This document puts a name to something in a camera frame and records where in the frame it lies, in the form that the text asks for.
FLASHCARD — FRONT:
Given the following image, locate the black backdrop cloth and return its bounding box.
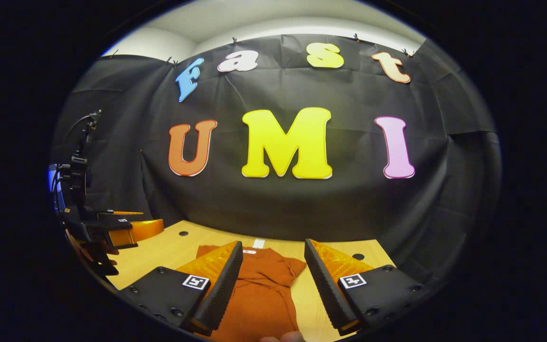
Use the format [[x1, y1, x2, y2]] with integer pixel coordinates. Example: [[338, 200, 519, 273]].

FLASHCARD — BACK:
[[50, 33, 502, 285]]

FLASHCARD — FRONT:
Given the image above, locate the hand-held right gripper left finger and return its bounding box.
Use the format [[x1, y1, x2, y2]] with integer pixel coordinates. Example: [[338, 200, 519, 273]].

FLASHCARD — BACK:
[[119, 241, 244, 335]]

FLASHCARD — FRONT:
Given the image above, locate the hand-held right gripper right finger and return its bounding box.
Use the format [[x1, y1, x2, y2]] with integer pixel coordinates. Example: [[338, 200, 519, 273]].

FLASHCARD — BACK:
[[304, 238, 438, 335]]

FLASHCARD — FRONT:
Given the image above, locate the orange button shirt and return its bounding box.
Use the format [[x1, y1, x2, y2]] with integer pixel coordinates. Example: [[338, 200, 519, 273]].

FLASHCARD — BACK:
[[197, 245, 307, 342]]

